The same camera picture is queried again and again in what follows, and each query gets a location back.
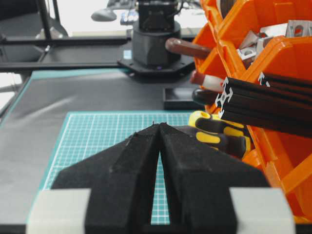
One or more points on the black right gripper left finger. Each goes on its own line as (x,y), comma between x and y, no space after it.
(122,182)

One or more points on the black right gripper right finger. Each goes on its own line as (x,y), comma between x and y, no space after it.
(197,179)

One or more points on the yellow black screwdriver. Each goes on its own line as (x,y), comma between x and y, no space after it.
(230,137)

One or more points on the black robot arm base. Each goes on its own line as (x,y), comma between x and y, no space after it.
(146,53)

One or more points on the orange screwdriver storage bin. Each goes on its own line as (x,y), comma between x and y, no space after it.
(222,36)

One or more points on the green cutting mat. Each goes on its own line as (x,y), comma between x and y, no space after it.
(84,134)

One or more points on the small black tray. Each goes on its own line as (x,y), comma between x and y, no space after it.
(179,99)

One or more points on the orange lower storage bin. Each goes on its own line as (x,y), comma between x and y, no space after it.
(285,159)

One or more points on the black aluminium extrusion bar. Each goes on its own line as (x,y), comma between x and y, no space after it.
(265,107)

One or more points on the silver metal corner brackets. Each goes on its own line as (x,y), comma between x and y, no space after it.
(254,43)

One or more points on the grey computer mouse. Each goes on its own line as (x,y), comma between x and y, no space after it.
(104,15)

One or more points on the black handled screwdriver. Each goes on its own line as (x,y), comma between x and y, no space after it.
(203,96)

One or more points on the red white handled screwdriver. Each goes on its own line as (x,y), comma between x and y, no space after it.
(209,82)

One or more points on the orange bracket storage bin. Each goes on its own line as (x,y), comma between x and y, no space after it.
(283,56)

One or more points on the black metal frame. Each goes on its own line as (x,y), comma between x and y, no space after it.
(47,42)

